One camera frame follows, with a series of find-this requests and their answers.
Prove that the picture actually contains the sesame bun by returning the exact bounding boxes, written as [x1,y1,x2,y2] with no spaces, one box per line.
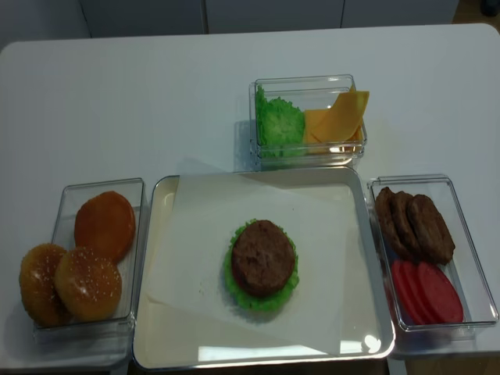
[19,243,71,327]
[54,247,122,322]

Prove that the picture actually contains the clear lettuce cheese container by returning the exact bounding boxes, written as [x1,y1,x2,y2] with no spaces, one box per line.
[248,74,370,170]

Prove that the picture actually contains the lower yellow cheese slice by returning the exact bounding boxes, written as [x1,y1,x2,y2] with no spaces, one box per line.
[303,108,363,145]

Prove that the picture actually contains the yellow cheese slice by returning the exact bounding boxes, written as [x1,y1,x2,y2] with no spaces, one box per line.
[331,91,370,138]
[303,108,363,145]

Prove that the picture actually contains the upper yellow cheese slice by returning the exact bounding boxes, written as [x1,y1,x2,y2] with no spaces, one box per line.
[331,91,370,138]

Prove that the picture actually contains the white parchment paper sheet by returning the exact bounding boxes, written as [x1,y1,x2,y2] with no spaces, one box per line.
[148,173,369,356]

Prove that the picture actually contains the green lettuce in container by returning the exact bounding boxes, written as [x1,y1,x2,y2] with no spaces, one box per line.
[255,85,305,159]

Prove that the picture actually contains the brown patty on tray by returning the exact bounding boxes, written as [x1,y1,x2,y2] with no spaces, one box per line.
[230,220,297,298]

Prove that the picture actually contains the white metal tray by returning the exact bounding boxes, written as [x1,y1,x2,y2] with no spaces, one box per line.
[133,166,395,370]

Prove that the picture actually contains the left brown patty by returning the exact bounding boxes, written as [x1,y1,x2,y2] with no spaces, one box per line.
[375,187,409,259]

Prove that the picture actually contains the flat orange bun bottom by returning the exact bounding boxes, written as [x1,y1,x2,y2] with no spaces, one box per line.
[74,191,136,263]

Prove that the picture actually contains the middle brown patty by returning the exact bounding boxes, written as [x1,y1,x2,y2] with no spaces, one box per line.
[391,191,422,263]

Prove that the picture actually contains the left red tomato slice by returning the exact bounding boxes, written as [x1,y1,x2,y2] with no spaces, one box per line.
[391,260,420,324]

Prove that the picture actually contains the red tomato slice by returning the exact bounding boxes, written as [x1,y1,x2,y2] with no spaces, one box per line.
[417,262,464,323]
[402,261,437,325]
[391,260,420,324]

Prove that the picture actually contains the right brown patty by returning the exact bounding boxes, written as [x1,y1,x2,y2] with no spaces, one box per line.
[406,195,455,265]

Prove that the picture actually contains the clear bun container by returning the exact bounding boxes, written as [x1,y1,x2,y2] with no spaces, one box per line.
[32,177,148,345]

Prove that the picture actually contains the middle red tomato slice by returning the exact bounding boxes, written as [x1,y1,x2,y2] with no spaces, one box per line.
[402,261,437,325]

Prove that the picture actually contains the clear patty tomato container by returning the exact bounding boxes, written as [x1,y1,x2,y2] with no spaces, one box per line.
[367,174,499,341]

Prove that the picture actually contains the right red tomato slice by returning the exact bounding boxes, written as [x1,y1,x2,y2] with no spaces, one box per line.
[417,262,464,323]

